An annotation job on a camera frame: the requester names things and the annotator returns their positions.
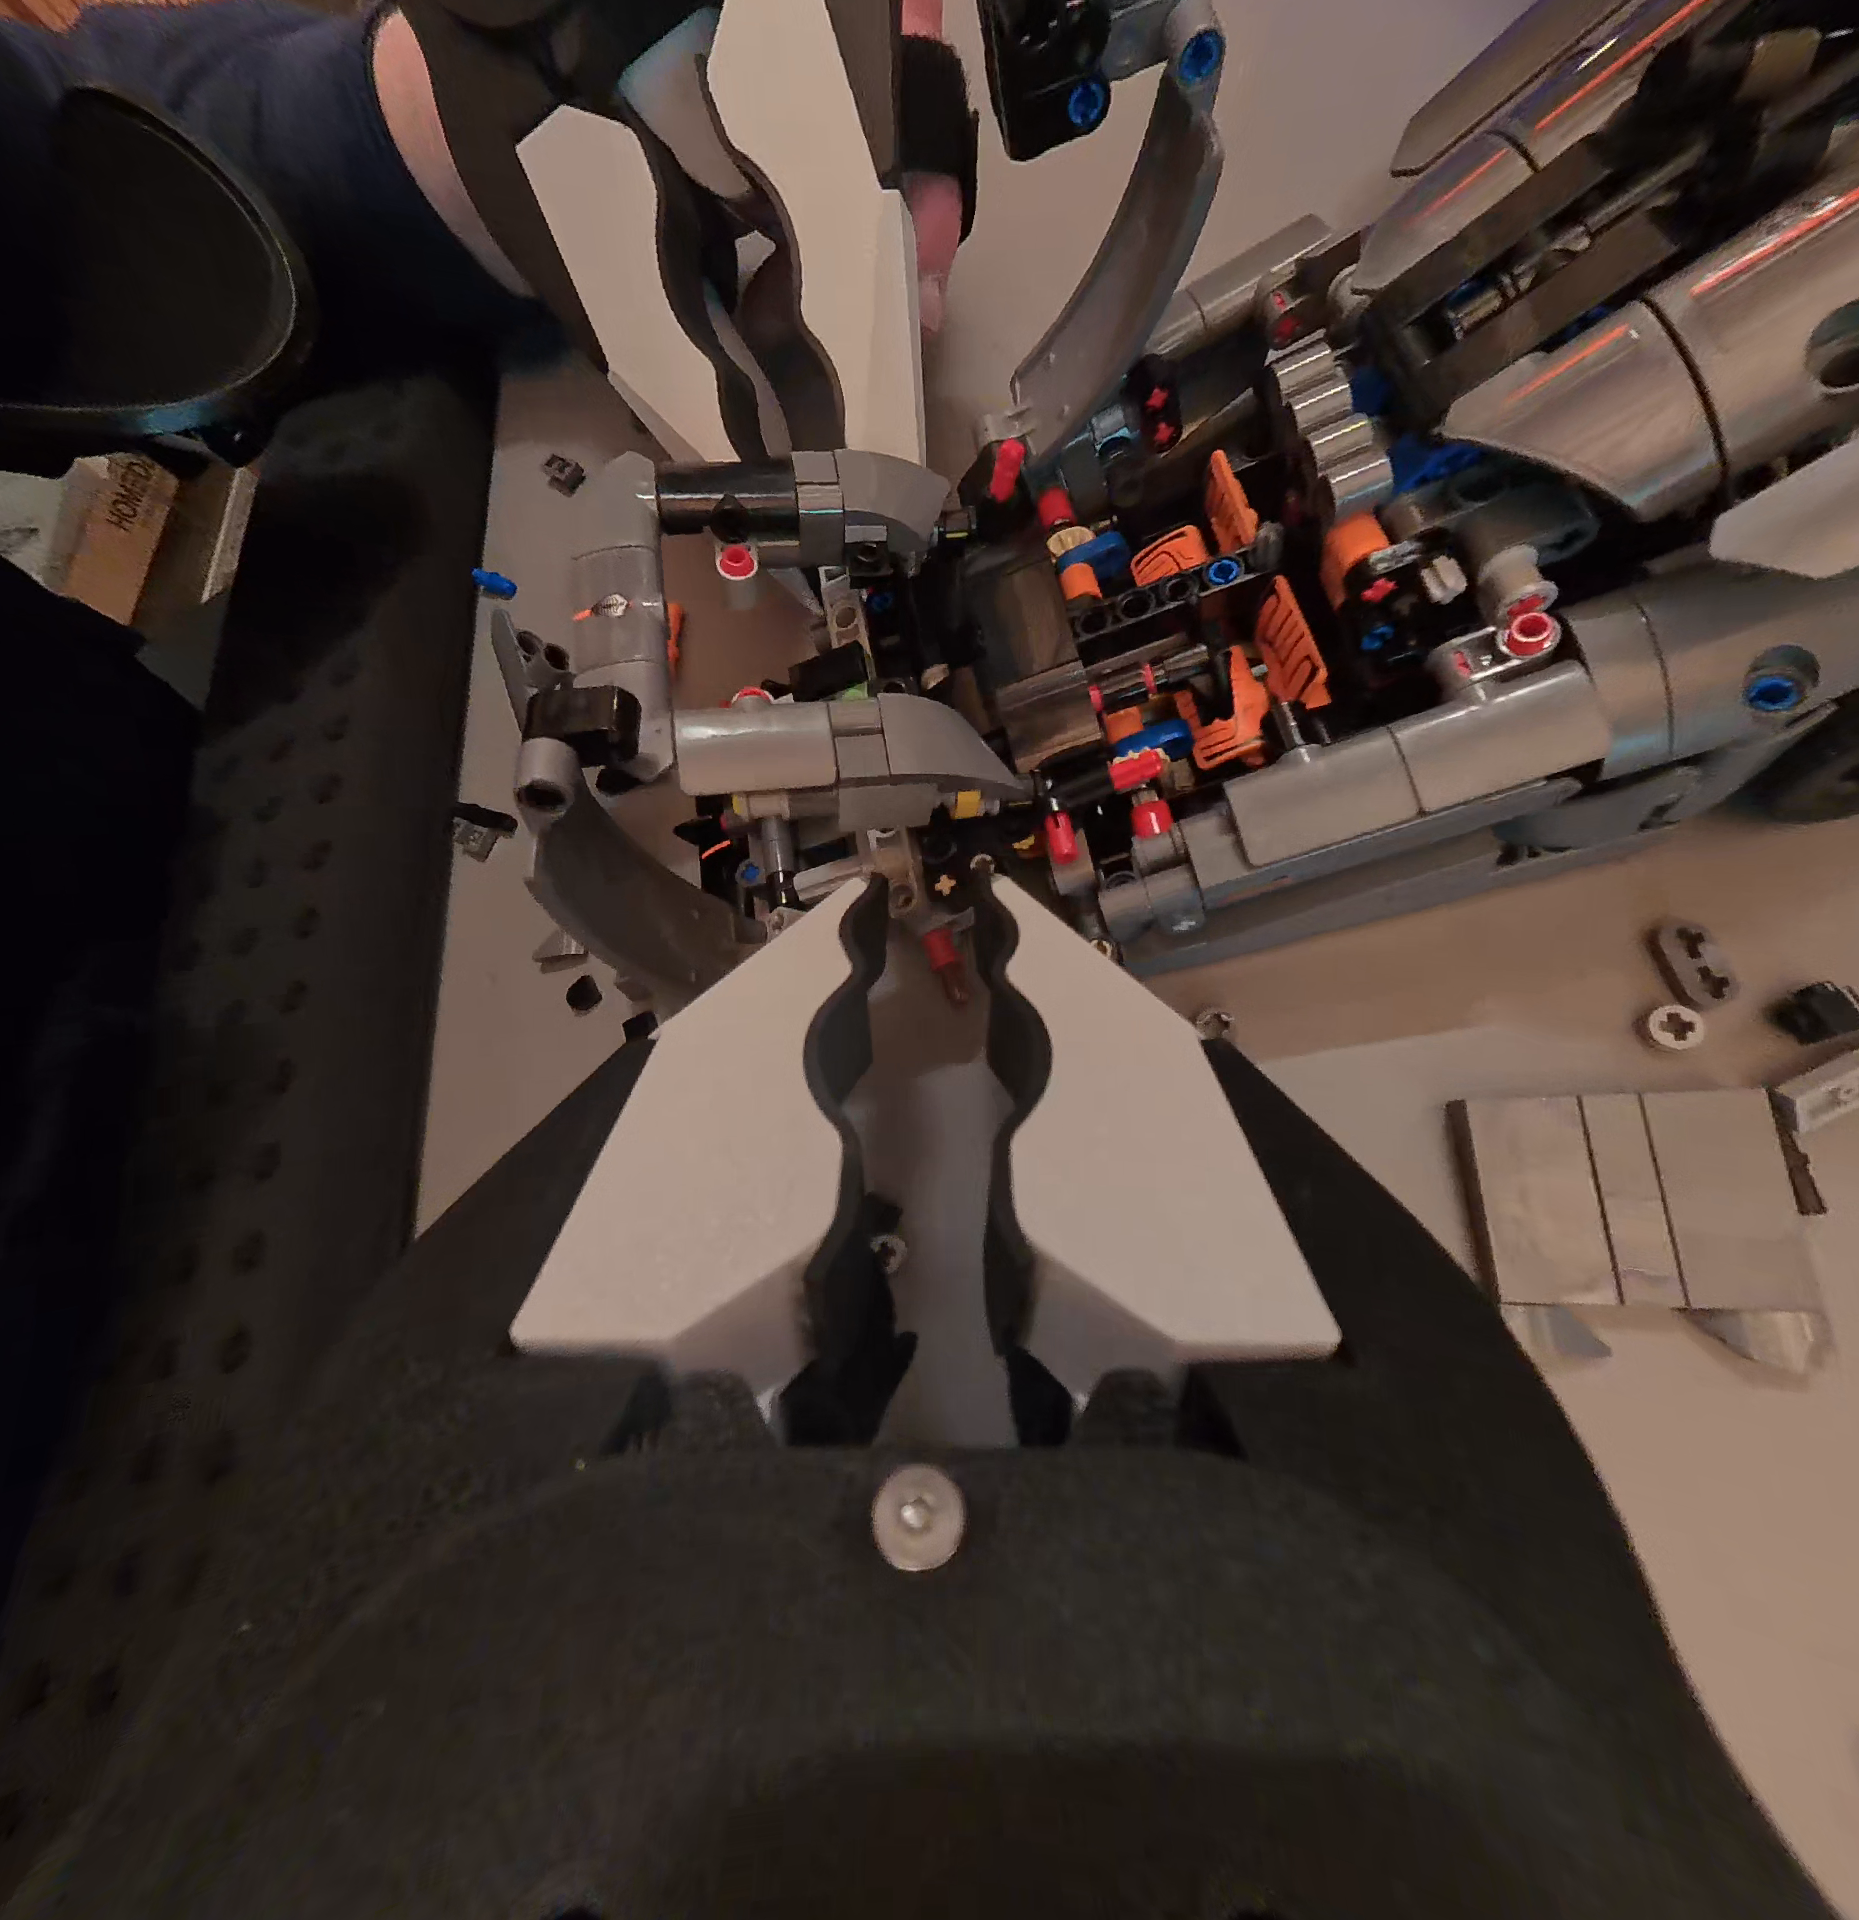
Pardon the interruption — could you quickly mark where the grey lego panel strip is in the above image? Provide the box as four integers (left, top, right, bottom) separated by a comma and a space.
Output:
492, 606, 573, 709

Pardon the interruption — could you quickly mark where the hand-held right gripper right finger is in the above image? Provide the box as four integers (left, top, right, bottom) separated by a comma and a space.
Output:
988, 875, 1342, 1444

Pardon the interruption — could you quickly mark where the grey lego cross-hole beam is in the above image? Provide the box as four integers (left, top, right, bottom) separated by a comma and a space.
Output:
1647, 922, 1742, 1006

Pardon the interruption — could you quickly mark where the cardboard box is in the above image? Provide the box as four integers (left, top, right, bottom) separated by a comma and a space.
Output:
43, 448, 264, 632

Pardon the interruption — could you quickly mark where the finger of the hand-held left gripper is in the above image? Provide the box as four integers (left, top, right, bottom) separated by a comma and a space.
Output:
629, 0, 932, 464
516, 103, 766, 464

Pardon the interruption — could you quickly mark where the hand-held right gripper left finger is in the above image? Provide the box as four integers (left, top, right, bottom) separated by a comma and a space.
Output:
509, 875, 916, 1444

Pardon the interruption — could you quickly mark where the grey lego car model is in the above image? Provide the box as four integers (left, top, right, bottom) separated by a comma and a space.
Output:
516, 0, 1859, 1011

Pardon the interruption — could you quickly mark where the dark perforated panel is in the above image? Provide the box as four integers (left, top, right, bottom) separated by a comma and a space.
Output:
0, 375, 502, 1803

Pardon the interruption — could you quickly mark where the person's left forearm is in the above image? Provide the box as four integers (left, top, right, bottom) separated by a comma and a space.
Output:
0, 0, 561, 375

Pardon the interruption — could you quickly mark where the person's dark blue clothing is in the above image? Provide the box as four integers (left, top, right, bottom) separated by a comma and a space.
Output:
0, 533, 204, 1576

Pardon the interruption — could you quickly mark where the grey lego tile panel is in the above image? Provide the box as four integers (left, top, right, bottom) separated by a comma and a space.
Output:
1445, 1085, 1829, 1374

